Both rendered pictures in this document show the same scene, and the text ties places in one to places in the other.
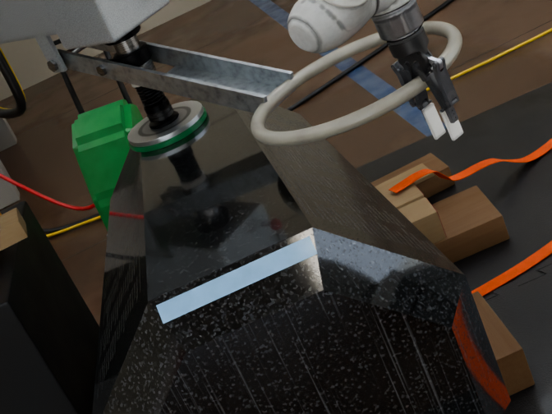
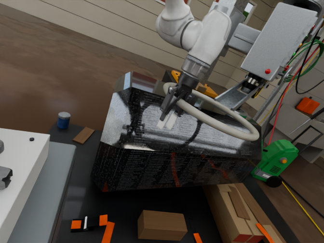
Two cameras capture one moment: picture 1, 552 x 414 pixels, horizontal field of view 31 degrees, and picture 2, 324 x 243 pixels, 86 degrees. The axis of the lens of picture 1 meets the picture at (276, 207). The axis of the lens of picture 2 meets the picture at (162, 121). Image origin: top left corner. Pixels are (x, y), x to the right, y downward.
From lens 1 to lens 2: 1.90 m
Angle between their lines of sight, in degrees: 62
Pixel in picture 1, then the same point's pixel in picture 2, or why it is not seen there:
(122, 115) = (290, 149)
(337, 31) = (157, 24)
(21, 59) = not seen: outside the picture
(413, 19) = (186, 65)
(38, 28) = not seen: hidden behind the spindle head
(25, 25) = not seen: hidden behind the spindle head
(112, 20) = (246, 61)
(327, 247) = (125, 92)
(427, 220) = (236, 229)
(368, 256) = (123, 107)
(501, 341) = (152, 223)
